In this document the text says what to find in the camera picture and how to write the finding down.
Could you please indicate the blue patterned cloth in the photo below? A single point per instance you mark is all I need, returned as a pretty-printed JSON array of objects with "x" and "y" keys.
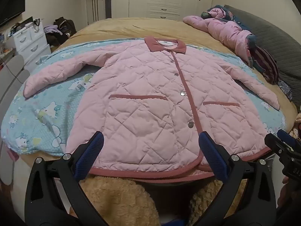
[{"x": 285, "y": 89}]

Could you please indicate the tan bed cover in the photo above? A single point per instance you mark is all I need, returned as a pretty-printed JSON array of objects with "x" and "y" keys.
[{"x": 141, "y": 28}]

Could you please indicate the white room door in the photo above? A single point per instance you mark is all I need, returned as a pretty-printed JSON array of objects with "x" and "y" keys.
[{"x": 101, "y": 7}]

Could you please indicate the black television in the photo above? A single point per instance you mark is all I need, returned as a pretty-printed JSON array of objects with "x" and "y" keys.
[{"x": 10, "y": 4}]

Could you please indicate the white drawer cabinet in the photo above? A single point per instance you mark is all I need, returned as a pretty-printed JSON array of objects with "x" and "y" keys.
[{"x": 30, "y": 42}]

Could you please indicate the dark striped cloth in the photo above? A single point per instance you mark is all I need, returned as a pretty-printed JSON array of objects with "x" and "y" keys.
[{"x": 264, "y": 63}]

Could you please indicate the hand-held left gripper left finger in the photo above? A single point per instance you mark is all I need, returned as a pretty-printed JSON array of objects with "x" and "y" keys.
[{"x": 91, "y": 153}]

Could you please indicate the pink quilted jacket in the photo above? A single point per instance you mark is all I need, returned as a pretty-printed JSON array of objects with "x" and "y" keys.
[{"x": 145, "y": 98}]

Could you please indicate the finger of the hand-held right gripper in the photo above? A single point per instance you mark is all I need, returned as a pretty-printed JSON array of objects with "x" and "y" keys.
[
  {"x": 274, "y": 142},
  {"x": 288, "y": 138}
]

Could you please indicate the grey rounded furniture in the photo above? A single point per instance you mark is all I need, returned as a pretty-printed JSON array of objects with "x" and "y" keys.
[{"x": 11, "y": 75}]

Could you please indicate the grey quilted headboard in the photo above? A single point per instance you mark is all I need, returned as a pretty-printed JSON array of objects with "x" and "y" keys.
[{"x": 277, "y": 37}]

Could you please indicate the purple cloth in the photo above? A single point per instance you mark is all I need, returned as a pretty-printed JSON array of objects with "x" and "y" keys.
[{"x": 51, "y": 29}]

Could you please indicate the dark bag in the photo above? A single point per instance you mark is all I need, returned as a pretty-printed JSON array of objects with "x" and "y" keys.
[{"x": 65, "y": 27}]

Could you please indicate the blue cartoon print blanket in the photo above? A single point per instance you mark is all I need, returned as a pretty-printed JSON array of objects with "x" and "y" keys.
[{"x": 47, "y": 122}]

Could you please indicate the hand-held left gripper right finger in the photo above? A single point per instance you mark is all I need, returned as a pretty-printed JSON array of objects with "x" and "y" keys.
[{"x": 211, "y": 155}]

